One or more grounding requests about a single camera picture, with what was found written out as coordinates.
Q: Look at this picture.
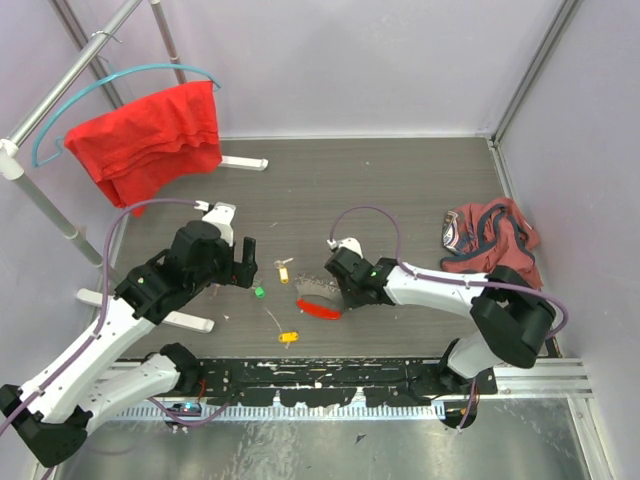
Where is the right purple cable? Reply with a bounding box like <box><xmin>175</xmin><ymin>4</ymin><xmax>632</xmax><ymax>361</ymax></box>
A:
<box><xmin>327</xmin><ymin>205</ymin><xmax>571</xmax><ymax>431</ymax></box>

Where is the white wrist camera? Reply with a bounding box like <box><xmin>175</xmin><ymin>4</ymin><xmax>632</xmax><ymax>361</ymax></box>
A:
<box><xmin>195</xmin><ymin>200</ymin><xmax>236</xmax><ymax>246</ymax></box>
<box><xmin>327</xmin><ymin>237</ymin><xmax>364</xmax><ymax>258</ymax></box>

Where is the white clothes rack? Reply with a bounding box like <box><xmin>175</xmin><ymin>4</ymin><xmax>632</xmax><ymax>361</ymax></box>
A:
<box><xmin>0</xmin><ymin>0</ymin><xmax>270</xmax><ymax>334</ymax></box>

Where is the metal key holder red handle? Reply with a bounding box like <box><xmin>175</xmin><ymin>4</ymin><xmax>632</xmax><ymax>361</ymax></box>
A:
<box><xmin>293</xmin><ymin>274</ymin><xmax>346</xmax><ymax>321</ymax></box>

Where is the red cloth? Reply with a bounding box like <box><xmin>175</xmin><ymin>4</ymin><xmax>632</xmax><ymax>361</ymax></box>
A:
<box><xmin>64</xmin><ymin>80</ymin><xmax>222</xmax><ymax>209</ymax></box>

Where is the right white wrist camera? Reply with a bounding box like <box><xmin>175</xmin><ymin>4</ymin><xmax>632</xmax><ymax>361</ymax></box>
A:
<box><xmin>327</xmin><ymin>237</ymin><xmax>364</xmax><ymax>258</ymax></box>

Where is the reddish shirt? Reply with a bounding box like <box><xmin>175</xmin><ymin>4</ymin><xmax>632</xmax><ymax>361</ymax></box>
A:
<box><xmin>440</xmin><ymin>197</ymin><xmax>543</xmax><ymax>289</ymax></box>

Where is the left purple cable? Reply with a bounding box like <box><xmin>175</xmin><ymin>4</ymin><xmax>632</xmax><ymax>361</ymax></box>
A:
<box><xmin>0</xmin><ymin>197</ymin><xmax>209</xmax><ymax>451</ymax></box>

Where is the purple cable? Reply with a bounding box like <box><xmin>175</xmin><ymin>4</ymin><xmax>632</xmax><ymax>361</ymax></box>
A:
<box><xmin>0</xmin><ymin>197</ymin><xmax>209</xmax><ymax>451</ymax></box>
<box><xmin>327</xmin><ymin>205</ymin><xmax>571</xmax><ymax>431</ymax></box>

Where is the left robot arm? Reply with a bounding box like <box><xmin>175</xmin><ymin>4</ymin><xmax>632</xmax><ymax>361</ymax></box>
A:
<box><xmin>1</xmin><ymin>220</ymin><xmax>258</xmax><ymax>468</ymax></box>

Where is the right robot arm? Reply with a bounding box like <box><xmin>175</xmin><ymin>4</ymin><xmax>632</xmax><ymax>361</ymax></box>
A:
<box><xmin>325</xmin><ymin>246</ymin><xmax>555</xmax><ymax>394</ymax></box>

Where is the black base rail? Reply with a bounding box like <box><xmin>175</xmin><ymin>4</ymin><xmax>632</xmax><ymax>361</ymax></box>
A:
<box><xmin>109</xmin><ymin>355</ymin><xmax>501</xmax><ymax>409</ymax></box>

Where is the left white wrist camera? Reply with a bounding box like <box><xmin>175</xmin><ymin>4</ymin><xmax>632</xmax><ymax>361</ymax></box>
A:
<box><xmin>195</xmin><ymin>200</ymin><xmax>236</xmax><ymax>246</ymax></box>

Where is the yellow tag key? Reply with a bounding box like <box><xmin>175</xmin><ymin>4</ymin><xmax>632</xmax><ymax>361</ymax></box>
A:
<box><xmin>264</xmin><ymin>308</ymin><xmax>299</xmax><ymax>346</ymax></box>
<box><xmin>274</xmin><ymin>257</ymin><xmax>293</xmax><ymax>284</ymax></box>

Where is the teal clothes hanger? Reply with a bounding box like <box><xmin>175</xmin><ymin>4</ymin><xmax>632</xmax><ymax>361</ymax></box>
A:
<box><xmin>31</xmin><ymin>63</ymin><xmax>222</xmax><ymax>168</ymax></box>

